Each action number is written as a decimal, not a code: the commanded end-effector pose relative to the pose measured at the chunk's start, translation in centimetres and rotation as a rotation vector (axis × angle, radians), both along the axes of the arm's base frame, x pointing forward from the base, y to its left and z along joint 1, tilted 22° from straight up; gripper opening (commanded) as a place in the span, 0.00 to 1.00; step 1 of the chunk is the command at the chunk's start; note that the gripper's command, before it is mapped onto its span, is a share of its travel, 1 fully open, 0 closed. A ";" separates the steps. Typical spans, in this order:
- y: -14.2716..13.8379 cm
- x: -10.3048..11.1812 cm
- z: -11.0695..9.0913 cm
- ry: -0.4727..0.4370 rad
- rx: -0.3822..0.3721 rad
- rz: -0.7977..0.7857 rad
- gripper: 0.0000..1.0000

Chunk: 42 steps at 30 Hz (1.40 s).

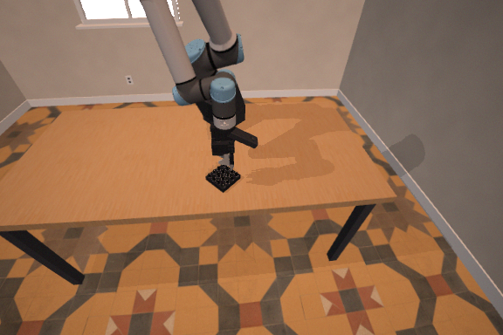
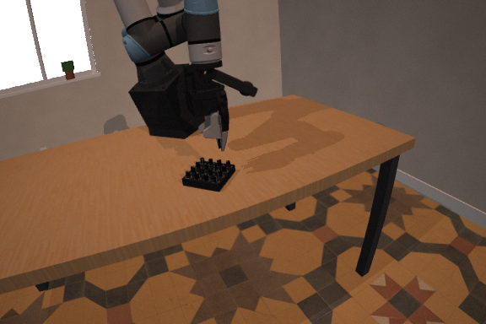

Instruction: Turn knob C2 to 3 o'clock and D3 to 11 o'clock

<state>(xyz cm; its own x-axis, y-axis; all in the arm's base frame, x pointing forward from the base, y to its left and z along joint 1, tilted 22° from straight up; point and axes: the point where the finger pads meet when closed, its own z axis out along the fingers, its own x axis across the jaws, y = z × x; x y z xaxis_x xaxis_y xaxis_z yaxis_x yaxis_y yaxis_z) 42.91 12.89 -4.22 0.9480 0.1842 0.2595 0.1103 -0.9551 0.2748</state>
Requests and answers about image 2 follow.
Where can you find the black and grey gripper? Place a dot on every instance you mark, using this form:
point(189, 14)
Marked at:
point(210, 101)

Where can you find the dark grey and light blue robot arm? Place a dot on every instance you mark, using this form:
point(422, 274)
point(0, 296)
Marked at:
point(146, 41)

